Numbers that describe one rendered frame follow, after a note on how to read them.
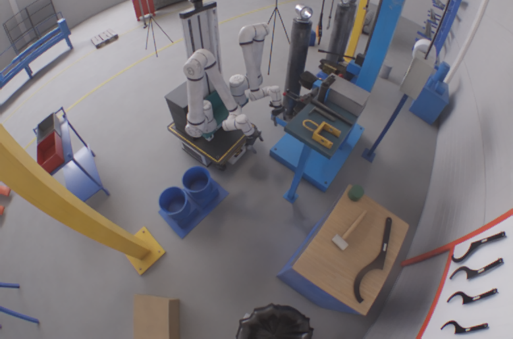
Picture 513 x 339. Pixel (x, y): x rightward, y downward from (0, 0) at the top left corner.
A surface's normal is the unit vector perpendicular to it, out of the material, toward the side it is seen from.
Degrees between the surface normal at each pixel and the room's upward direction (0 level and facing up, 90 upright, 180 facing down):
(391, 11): 90
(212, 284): 0
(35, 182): 90
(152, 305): 0
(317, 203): 0
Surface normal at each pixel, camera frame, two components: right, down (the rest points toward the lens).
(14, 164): 0.76, 0.52
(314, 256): 0.02, -0.60
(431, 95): -0.65, 0.60
